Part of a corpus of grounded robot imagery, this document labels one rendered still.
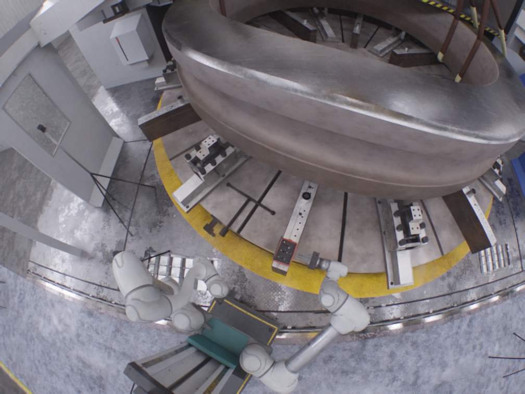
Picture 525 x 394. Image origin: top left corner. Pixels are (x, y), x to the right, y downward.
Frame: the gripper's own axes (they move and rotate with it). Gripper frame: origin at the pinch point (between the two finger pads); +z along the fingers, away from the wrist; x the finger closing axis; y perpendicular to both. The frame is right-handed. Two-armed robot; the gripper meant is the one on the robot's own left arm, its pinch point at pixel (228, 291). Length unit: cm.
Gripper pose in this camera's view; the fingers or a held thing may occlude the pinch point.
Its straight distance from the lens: 168.5
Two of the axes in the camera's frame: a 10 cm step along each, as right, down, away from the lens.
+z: 0.6, 4.2, 9.1
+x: -8.8, -4.0, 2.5
